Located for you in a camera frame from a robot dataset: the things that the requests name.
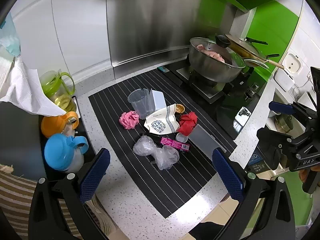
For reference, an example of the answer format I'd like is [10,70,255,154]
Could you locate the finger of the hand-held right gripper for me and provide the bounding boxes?
[269,66,320,137]
[257,120,317,171]

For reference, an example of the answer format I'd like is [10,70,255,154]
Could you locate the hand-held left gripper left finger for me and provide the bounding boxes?
[28,148,112,240]

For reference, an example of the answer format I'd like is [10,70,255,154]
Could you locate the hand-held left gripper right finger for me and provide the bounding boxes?
[212,147,297,240]

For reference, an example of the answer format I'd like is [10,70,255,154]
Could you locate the blue labelled waste bin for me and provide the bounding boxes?
[246,150,288,178]

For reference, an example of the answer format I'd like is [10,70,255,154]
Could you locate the translucent rectangular lid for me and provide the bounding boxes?
[187,124,227,161]

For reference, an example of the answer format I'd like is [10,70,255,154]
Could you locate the clear plastic bag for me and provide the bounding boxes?
[132,135,180,171]

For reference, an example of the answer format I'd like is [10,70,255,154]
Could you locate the pink paper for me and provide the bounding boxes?
[119,110,140,130]

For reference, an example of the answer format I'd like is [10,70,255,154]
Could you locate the pink snack wrapper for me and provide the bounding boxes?
[159,136,190,152]

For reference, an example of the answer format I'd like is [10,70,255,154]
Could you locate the red paper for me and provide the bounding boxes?
[177,111,198,136]

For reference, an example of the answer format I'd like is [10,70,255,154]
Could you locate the person's right hand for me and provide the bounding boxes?
[298,165,320,188]

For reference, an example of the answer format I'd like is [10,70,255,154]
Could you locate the small steel pot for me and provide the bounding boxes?
[274,114,294,133]

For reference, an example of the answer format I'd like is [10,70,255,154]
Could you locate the white power adapter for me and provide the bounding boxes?
[274,69,295,92]

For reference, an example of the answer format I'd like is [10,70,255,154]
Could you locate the metal stove knob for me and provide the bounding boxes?
[245,84,259,101]

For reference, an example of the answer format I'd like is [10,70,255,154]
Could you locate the blue-lidded jar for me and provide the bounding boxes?
[44,133,89,173]

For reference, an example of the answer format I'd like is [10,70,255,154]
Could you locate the black striped mat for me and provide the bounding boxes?
[88,69,237,219]

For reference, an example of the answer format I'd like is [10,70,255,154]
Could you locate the black gas stove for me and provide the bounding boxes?
[164,55,262,140]

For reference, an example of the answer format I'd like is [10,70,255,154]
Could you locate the orange-lidded jar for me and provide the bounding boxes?
[41,111,80,138]

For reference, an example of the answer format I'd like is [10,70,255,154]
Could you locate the glass pot lid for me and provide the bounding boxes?
[189,35,247,69]

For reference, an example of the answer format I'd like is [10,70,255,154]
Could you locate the golden frying pan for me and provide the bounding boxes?
[225,34,285,70]

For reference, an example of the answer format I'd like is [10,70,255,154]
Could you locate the large steel pot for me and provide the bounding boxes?
[188,37,247,83]

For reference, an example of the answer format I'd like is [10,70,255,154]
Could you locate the clear measuring cup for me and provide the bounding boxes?
[128,88,156,120]

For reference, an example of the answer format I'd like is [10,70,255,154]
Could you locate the white blue-printed paper bag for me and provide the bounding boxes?
[144,104,181,135]

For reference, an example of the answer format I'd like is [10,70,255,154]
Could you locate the dark grey appliance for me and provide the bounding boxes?
[0,101,49,180]

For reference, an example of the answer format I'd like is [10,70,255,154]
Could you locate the green-lidded oil pitcher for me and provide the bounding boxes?
[40,70,77,113]

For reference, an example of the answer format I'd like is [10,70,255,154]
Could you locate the brown striped cloth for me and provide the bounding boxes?
[0,164,118,240]

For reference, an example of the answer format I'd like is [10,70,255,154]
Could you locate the raw meat pieces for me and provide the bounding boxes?
[196,44,225,63]

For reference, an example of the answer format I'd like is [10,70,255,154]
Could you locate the white plastic box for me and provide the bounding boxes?
[150,90,167,112]

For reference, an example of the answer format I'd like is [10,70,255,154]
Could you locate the white paper towel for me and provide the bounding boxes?
[0,55,67,117]

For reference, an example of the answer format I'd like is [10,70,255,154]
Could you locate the translucent plastic bag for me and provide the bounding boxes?
[0,12,22,58]

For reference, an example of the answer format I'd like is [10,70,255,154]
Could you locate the white wall socket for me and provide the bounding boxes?
[285,52,303,71]

